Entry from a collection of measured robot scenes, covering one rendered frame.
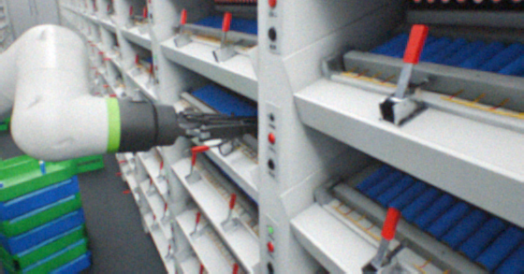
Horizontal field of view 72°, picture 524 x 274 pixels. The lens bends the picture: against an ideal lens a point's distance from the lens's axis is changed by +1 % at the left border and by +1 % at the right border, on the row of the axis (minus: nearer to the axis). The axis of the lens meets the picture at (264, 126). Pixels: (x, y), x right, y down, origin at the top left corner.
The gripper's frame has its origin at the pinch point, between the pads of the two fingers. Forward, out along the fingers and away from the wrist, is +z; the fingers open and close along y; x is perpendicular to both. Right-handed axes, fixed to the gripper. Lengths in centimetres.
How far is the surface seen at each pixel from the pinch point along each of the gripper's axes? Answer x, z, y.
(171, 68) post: -3.8, -3.1, 47.9
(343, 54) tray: -16.9, -1.8, -24.3
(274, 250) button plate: 16.4, -3.4, -18.5
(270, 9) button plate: -21.3, -9.5, -16.8
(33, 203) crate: 62, -41, 99
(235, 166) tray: 8.2, -3.8, -1.7
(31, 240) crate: 79, -42, 97
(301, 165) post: -0.3, -3.8, -22.1
